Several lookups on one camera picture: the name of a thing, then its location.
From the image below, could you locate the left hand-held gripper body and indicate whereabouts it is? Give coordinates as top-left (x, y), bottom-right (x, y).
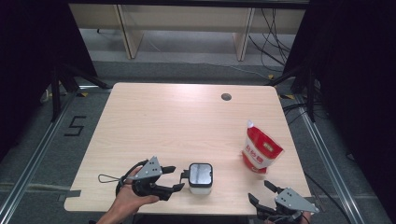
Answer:
top-left (127, 155), bottom-right (174, 202)

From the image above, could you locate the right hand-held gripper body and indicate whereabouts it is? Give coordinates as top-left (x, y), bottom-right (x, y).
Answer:
top-left (257, 187), bottom-right (320, 224)

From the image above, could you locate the clear jar with black lid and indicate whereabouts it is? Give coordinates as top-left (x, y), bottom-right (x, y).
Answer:
top-left (180, 161), bottom-right (215, 196)

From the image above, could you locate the red and white pouch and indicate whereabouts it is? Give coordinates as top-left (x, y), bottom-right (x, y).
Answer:
top-left (241, 119), bottom-right (285, 175)

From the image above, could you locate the person's right hand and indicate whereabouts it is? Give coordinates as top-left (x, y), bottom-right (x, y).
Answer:
top-left (297, 212), bottom-right (312, 224)

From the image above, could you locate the person's left hand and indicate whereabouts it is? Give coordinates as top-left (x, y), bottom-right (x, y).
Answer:
top-left (96, 166), bottom-right (161, 224)

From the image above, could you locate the black metal stand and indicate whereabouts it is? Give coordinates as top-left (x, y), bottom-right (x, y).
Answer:
top-left (50, 60), bottom-right (113, 123)
top-left (264, 62), bottom-right (317, 124)

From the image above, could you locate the black curtain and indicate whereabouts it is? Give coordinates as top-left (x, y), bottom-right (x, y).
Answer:
top-left (283, 0), bottom-right (396, 224)
top-left (0, 0), bottom-right (98, 162)

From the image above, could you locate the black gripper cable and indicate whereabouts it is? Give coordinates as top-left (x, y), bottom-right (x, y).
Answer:
top-left (115, 159), bottom-right (149, 197)

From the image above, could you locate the black floor cable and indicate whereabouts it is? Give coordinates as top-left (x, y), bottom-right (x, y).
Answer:
top-left (304, 172), bottom-right (354, 224)

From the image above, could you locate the thin cord loop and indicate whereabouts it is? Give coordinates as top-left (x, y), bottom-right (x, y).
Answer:
top-left (97, 174), bottom-right (123, 185)

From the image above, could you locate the aluminium floor rail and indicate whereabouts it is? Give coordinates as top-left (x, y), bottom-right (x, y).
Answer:
top-left (0, 83), bottom-right (108, 224)
top-left (293, 94), bottom-right (365, 224)

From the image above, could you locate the grey floor cable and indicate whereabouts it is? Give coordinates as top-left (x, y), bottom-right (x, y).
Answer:
top-left (0, 181), bottom-right (72, 192)

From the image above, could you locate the thin white floor cable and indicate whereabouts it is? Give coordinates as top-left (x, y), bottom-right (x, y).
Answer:
top-left (143, 34), bottom-right (272, 80)

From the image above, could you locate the tangle of black cables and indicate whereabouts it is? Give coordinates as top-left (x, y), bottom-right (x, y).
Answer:
top-left (247, 7), bottom-right (297, 68)

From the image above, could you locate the light wooden desk frame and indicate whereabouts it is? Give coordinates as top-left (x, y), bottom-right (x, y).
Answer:
top-left (68, 3), bottom-right (307, 62)

